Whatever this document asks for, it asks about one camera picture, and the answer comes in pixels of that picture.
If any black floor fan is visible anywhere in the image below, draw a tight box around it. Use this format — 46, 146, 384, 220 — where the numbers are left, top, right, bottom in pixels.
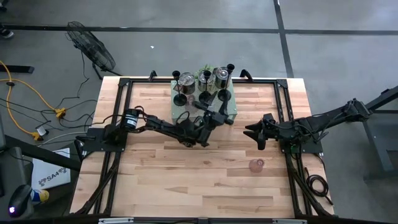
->
64, 21, 123, 81

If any black computer mouse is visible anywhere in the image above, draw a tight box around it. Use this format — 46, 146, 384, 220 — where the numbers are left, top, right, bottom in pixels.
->
7, 184, 34, 219

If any pink ribbed glass candle holder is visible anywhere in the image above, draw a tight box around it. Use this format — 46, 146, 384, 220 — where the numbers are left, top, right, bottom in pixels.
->
185, 94, 197, 110
248, 158, 266, 174

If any yellow extension cord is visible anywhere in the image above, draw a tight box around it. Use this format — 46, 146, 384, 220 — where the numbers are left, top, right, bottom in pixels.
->
0, 60, 68, 141

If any black aluminium table frame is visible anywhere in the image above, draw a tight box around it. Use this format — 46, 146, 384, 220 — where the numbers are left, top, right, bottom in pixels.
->
73, 68, 332, 218

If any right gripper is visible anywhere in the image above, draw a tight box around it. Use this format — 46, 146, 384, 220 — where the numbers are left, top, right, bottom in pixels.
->
243, 113, 283, 151

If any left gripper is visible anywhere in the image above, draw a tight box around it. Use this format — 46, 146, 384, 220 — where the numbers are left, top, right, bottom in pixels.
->
198, 92, 234, 134

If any silver candle tin with tag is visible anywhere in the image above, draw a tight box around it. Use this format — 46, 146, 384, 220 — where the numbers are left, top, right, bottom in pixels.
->
178, 72, 197, 95
214, 65, 232, 90
197, 69, 216, 93

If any yellow and blue toy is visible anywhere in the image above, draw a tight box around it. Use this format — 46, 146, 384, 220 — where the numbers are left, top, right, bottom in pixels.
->
30, 189, 50, 207

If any coiled black cable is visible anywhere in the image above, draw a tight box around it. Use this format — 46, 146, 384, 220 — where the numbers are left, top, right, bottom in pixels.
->
303, 167, 334, 207

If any pale green metal shelf riser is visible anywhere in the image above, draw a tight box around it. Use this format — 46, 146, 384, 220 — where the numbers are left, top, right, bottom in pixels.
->
170, 78, 239, 126

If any person's shoe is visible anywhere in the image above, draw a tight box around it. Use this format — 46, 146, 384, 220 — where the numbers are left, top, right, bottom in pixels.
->
0, 24, 15, 40

